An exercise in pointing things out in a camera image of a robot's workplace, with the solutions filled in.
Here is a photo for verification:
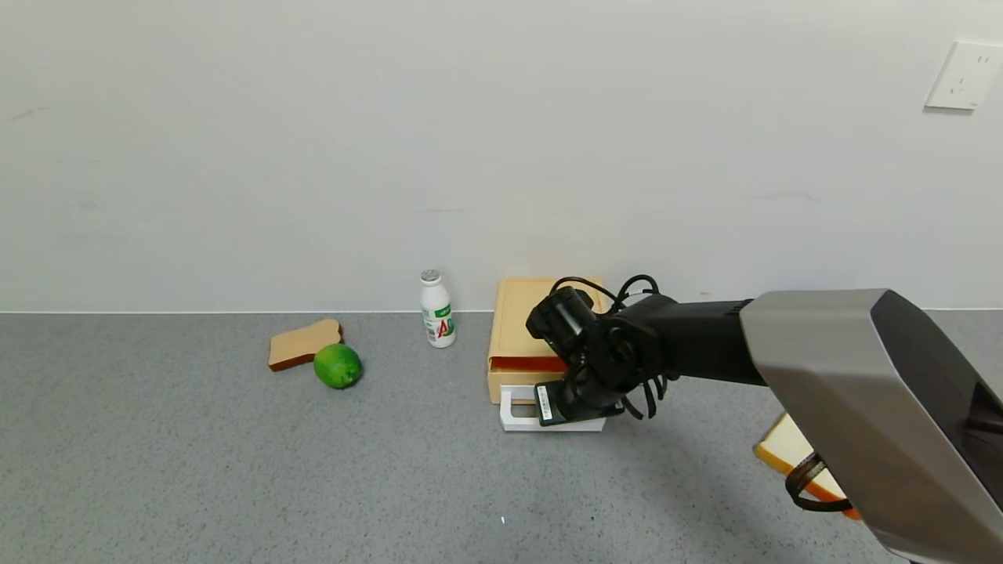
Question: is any yellow drawer cabinet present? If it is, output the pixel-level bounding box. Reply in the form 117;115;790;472
487;277;610;374

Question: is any white milk bottle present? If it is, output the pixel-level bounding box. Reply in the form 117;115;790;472
420;269;457;349

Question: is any green lime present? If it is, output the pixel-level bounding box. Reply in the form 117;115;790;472
313;343;364;389

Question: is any brown toast slice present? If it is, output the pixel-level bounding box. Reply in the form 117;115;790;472
268;318;344;372

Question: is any white bread slice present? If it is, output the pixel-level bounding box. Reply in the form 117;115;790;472
754;413;863;520

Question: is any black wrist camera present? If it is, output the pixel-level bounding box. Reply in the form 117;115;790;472
525;286;598;363

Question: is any thin black camera cable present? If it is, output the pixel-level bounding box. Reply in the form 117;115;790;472
551;276;624;314

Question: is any black cable with white tag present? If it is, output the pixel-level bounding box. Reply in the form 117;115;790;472
615;274;663;312

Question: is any brown cable loop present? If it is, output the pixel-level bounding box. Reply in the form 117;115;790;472
786;453;853;514

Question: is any white wall socket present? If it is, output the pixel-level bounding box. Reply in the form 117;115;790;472
925;41;1003;111

